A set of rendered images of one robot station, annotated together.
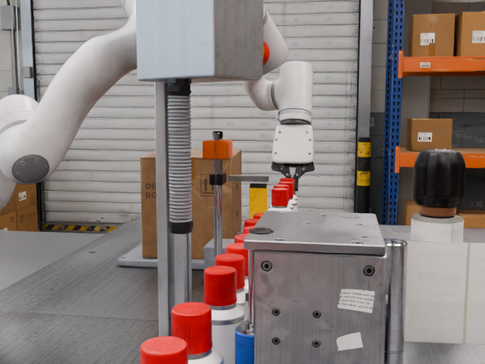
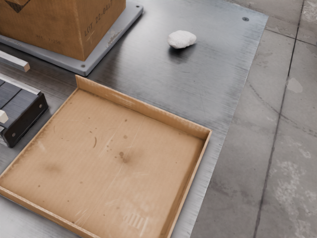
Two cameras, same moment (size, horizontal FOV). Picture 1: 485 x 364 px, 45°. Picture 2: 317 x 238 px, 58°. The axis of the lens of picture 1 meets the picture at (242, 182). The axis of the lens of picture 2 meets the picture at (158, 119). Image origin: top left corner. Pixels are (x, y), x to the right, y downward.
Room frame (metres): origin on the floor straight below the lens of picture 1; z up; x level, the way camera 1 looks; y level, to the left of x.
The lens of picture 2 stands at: (2.03, -0.44, 1.30)
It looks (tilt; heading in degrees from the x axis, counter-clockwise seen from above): 53 degrees down; 97
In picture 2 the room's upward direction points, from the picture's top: 9 degrees clockwise
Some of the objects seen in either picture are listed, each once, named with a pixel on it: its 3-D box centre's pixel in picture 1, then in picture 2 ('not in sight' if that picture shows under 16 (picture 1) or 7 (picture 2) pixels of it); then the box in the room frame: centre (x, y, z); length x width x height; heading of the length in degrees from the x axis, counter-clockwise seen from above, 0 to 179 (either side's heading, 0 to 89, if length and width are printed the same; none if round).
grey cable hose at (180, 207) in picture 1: (180, 157); not in sight; (0.80, 0.09, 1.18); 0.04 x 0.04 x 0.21
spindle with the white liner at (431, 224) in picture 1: (436, 237); not in sight; (0.97, -0.33, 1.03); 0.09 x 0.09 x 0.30
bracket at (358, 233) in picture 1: (316, 228); not in sight; (0.51, -0.07, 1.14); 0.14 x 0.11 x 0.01; 170
